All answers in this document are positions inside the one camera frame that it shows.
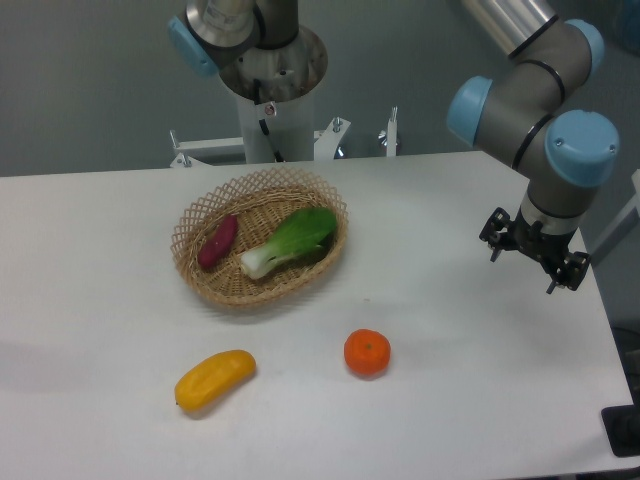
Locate white metal bracket frame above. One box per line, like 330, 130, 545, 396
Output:
168, 106, 401, 168

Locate orange tangerine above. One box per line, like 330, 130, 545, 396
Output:
343, 329, 392, 377

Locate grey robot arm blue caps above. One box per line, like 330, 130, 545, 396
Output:
167, 1, 619, 290

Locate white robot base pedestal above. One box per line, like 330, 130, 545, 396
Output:
220, 26, 328, 136

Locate green bok choy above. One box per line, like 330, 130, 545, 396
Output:
239, 207, 337, 280

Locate woven wicker basket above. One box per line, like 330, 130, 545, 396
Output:
171, 167, 348, 308

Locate yellow mango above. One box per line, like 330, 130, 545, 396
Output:
174, 350, 257, 412

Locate purple sweet potato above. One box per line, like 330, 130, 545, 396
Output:
197, 215, 238, 270

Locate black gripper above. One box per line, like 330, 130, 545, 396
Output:
479, 208, 591, 294

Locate black cable on pedestal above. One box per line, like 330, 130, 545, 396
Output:
252, 78, 286, 163

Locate black device at table edge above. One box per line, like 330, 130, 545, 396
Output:
601, 405, 639, 458

